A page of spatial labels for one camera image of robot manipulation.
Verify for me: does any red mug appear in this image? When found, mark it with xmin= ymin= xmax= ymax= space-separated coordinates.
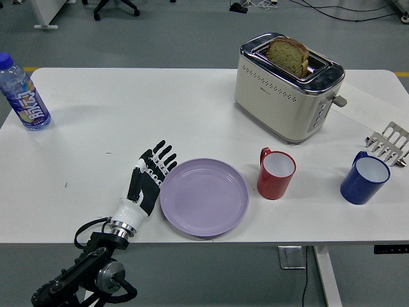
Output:
xmin=256 ymin=146 xmax=297 ymax=201

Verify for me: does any metal floor socket box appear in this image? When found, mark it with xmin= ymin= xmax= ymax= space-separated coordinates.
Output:
xmin=277 ymin=246 xmax=308 ymax=269

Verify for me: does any purple round plate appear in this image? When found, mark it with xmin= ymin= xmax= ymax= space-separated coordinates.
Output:
xmin=159 ymin=157 xmax=250 ymax=238

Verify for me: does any white desk foot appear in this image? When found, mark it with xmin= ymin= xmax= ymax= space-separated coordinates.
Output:
xmin=34 ymin=0 xmax=70 ymax=30

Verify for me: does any black power cable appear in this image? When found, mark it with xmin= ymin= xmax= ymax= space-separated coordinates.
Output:
xmin=300 ymin=246 xmax=313 ymax=307

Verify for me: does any white paper sheet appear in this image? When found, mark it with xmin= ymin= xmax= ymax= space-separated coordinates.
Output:
xmin=332 ymin=79 xmax=409 ymax=135

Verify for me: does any black floor cable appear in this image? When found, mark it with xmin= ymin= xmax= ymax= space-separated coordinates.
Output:
xmin=300 ymin=0 xmax=409 ymax=24

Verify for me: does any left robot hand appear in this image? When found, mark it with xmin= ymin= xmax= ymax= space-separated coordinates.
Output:
xmin=110 ymin=139 xmax=178 ymax=228

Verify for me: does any cream chrome toaster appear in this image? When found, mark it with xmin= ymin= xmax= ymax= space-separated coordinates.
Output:
xmin=234 ymin=31 xmax=348 ymax=144

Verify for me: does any blue label drink bottle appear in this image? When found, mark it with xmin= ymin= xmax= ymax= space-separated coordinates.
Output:
xmin=0 ymin=52 xmax=52 ymax=132

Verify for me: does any brown bread slice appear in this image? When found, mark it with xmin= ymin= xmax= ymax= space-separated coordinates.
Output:
xmin=266 ymin=36 xmax=310 ymax=78

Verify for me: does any black office chair base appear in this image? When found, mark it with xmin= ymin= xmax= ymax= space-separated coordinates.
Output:
xmin=93 ymin=0 xmax=141 ymax=22

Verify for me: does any blue mug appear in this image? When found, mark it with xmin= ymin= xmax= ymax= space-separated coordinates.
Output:
xmin=340 ymin=151 xmax=391 ymax=205

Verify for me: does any black table control panel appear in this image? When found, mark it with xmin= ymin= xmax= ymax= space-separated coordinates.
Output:
xmin=374 ymin=245 xmax=409 ymax=255

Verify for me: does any silver metal toast rack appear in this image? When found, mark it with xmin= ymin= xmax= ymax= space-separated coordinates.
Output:
xmin=365 ymin=121 xmax=409 ymax=168

